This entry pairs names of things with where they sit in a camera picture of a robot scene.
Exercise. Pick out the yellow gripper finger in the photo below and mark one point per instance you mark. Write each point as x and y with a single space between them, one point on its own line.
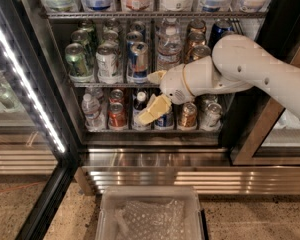
156 77
156 107

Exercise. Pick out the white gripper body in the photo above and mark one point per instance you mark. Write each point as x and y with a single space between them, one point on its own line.
173 83

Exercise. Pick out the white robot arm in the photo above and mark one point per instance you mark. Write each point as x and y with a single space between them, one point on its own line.
236 64

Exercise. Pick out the front blue can lower shelf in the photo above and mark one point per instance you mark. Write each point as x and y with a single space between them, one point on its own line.
165 121

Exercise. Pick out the front Red Bull can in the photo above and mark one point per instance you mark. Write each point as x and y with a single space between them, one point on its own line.
138 62

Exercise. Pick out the red bull can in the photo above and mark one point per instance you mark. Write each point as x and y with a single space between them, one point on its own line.
131 38
139 27
138 62

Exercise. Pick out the front gold can lower shelf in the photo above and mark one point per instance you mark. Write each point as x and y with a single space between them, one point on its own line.
188 115

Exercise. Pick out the front water bottle middle shelf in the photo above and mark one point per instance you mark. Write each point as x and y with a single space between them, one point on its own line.
169 49

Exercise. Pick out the water bottle shelf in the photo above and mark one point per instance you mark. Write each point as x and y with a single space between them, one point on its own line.
169 49
169 22
93 112
96 92

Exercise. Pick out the rear silver can lower shelf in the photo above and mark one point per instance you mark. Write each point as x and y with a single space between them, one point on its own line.
207 99

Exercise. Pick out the silver can shelf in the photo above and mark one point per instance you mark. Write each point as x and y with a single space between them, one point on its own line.
211 115
207 99

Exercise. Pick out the front gold can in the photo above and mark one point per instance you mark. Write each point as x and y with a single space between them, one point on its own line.
198 52

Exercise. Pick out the gold can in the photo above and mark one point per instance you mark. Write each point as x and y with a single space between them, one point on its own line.
196 25
198 52
193 39

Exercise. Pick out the rear orange can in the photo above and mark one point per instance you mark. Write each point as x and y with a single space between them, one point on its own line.
116 96

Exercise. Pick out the front orange can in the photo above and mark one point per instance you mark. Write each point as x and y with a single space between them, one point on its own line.
117 116

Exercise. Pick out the rear water bottle middle shelf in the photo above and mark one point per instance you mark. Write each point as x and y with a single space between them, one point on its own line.
169 22

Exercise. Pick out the front silver can lower shelf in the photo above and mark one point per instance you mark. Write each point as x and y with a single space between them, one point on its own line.
211 115

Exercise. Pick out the front white can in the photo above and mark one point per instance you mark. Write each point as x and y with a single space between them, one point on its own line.
107 61

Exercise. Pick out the rear Red Bull can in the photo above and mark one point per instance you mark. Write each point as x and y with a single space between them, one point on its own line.
139 27

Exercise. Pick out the rear water bottle lower shelf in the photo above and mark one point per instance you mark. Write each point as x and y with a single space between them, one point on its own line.
96 92

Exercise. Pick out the rear gold can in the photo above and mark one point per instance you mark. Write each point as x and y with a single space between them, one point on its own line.
196 25

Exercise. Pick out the rear white can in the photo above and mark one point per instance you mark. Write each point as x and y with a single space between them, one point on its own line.
112 25

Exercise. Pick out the front water bottle lower shelf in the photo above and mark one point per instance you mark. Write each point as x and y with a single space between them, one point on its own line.
93 112

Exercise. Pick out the blue pepsi can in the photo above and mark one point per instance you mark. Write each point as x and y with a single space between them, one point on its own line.
219 27
227 33

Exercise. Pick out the rear blue Pepsi can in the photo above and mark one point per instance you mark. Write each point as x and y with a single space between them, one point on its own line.
219 27

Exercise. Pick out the glass fridge door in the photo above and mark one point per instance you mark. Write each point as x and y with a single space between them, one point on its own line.
26 149

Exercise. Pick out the dark juice bottle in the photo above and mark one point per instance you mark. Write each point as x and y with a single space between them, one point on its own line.
139 104

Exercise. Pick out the clear plastic bin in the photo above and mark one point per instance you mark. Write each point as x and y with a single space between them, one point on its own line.
115 198

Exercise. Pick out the bubble wrap sheet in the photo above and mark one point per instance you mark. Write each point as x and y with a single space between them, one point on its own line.
151 221

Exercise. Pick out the LED light strip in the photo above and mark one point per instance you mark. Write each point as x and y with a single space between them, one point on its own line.
31 94

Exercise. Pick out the upper wire shelf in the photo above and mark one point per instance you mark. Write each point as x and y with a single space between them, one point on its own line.
148 14

